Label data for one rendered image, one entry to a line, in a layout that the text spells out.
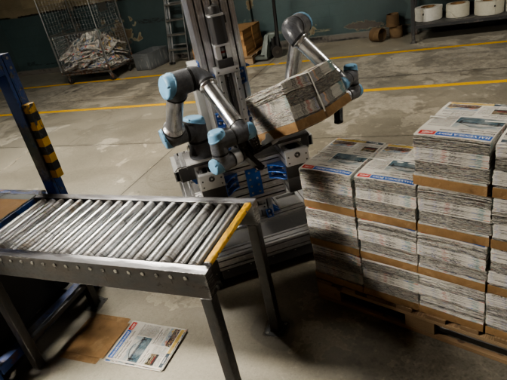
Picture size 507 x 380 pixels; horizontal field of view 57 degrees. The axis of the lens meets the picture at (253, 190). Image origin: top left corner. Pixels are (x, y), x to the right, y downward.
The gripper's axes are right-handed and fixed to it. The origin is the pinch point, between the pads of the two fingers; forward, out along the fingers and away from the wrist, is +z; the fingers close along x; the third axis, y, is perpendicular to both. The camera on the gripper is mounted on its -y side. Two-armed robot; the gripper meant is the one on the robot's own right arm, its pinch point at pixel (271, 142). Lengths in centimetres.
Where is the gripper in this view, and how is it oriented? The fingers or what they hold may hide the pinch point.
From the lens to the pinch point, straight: 224.8
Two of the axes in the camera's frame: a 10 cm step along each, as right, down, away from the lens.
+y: -4.1, -8.9, -1.8
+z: 7.3, -4.4, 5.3
